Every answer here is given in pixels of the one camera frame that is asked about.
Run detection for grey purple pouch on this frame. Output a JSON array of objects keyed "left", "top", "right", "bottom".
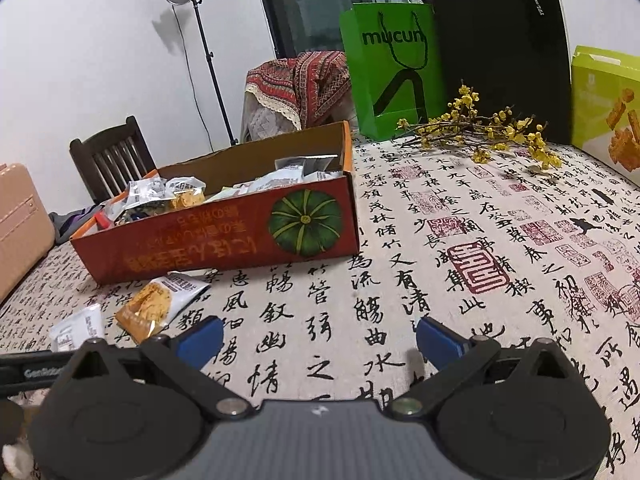
[{"left": 48, "top": 204, "right": 103, "bottom": 246}]

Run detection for small white snack packet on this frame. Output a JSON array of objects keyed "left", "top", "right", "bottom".
[{"left": 49, "top": 304, "right": 105, "bottom": 352}]

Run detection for white silver snack packet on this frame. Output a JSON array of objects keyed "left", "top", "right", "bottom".
[{"left": 274, "top": 155, "right": 343, "bottom": 183}]

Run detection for dark wooden chair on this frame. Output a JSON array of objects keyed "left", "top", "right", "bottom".
[{"left": 70, "top": 116, "right": 156, "bottom": 204}]

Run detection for gloved left hand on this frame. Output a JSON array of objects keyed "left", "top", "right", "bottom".
[{"left": 1, "top": 389, "right": 49, "bottom": 480}]

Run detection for cloth covered armchair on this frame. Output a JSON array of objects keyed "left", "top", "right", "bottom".
[{"left": 240, "top": 50, "right": 358, "bottom": 143}]

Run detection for yellow flower branch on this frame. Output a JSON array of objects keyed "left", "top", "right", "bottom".
[{"left": 396, "top": 84, "right": 562, "bottom": 171}]

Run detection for yellow green snack box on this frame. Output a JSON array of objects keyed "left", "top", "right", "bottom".
[{"left": 572, "top": 46, "right": 640, "bottom": 183}]

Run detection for black paper bag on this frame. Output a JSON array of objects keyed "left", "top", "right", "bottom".
[{"left": 428, "top": 0, "right": 573, "bottom": 144}]

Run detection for pink hard suitcase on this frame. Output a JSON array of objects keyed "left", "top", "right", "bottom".
[{"left": 0, "top": 162, "right": 54, "bottom": 301}]

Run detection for green mucun paper bag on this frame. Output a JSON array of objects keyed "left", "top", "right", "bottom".
[{"left": 340, "top": 2, "right": 447, "bottom": 141}]

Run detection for cracker chip snack bag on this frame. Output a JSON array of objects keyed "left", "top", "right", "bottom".
[{"left": 166, "top": 177, "right": 206, "bottom": 210}]

